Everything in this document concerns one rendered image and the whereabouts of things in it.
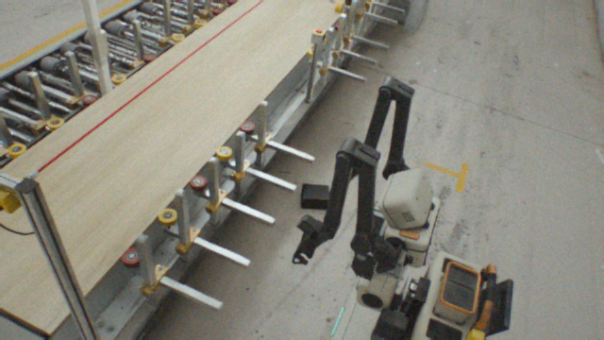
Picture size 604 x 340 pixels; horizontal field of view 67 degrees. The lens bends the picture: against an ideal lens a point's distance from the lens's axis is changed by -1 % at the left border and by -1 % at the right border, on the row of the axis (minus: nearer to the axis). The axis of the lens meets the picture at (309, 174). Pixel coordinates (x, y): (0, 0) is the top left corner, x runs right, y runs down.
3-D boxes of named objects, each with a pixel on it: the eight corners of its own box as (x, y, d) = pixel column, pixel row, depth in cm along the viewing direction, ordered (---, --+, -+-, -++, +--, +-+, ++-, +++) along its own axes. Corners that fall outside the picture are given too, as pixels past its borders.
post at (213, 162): (219, 226, 237) (218, 157, 204) (215, 230, 235) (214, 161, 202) (213, 224, 238) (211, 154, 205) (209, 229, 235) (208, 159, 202)
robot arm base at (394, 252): (394, 268, 164) (403, 245, 173) (381, 254, 162) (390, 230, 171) (377, 274, 170) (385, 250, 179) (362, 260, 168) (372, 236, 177)
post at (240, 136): (243, 198, 256) (245, 131, 223) (239, 202, 254) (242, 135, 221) (237, 196, 257) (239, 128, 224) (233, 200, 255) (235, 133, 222)
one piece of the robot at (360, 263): (394, 240, 216) (407, 210, 201) (378, 286, 197) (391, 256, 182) (362, 228, 219) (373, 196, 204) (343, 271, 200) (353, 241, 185)
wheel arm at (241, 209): (275, 223, 224) (276, 217, 221) (272, 228, 222) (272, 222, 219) (197, 191, 233) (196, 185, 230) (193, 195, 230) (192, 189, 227)
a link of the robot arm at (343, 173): (351, 160, 142) (362, 140, 149) (334, 153, 143) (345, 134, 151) (331, 246, 171) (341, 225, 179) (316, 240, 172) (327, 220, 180)
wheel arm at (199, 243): (250, 264, 209) (251, 259, 206) (246, 270, 206) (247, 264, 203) (168, 229, 217) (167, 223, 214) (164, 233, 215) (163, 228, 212)
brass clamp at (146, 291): (170, 275, 198) (169, 268, 194) (151, 299, 188) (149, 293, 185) (158, 269, 199) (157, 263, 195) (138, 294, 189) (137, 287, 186)
